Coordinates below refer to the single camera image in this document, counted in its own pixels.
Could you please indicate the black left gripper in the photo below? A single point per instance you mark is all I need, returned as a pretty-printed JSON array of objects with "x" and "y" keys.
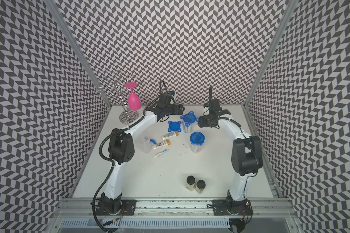
[{"x": 176, "y": 107}]

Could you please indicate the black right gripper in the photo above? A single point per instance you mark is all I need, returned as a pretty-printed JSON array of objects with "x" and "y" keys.
[{"x": 202, "y": 123}]

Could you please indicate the blue lid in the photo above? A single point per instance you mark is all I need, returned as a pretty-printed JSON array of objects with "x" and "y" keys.
[
  {"x": 174, "y": 126},
  {"x": 197, "y": 138},
  {"x": 189, "y": 118}
]

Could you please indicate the white tube gold cap back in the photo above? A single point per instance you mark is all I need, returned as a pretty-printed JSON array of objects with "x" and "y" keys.
[{"x": 170, "y": 135}]

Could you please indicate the white tube gold cap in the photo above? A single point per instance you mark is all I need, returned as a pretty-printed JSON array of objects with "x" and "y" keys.
[
  {"x": 161, "y": 144},
  {"x": 170, "y": 135}
]

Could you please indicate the small toothpaste tube front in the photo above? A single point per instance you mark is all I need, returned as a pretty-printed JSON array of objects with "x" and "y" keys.
[{"x": 161, "y": 153}]

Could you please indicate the tall clear container back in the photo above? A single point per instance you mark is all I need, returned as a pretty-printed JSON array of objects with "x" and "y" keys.
[{"x": 187, "y": 127}]

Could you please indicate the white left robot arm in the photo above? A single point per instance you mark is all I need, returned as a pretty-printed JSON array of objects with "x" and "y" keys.
[{"x": 118, "y": 149}]

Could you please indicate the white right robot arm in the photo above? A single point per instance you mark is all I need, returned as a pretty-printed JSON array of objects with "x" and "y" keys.
[{"x": 246, "y": 155}]

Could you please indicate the pink plastic wine glass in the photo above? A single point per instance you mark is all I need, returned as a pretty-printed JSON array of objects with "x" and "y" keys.
[{"x": 134, "y": 102}]

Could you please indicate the black cap jar left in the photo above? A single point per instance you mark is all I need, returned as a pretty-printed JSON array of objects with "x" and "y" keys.
[{"x": 190, "y": 183}]

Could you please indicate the black cap jar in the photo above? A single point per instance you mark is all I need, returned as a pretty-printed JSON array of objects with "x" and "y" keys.
[
  {"x": 190, "y": 183},
  {"x": 200, "y": 186}
]

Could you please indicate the black cap jar right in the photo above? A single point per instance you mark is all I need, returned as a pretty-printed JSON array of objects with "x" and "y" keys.
[{"x": 200, "y": 186}]

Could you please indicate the aluminium right corner post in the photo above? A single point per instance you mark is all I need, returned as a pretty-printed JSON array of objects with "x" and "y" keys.
[{"x": 292, "y": 4}]

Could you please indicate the aluminium corner post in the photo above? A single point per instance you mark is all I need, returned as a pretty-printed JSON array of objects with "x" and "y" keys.
[
  {"x": 53, "y": 9},
  {"x": 292, "y": 4}
]

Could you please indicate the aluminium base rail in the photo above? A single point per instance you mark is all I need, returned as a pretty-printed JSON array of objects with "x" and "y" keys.
[{"x": 149, "y": 215}]

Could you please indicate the aluminium left corner post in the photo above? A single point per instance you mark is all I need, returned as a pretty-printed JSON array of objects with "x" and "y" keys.
[{"x": 53, "y": 9}]

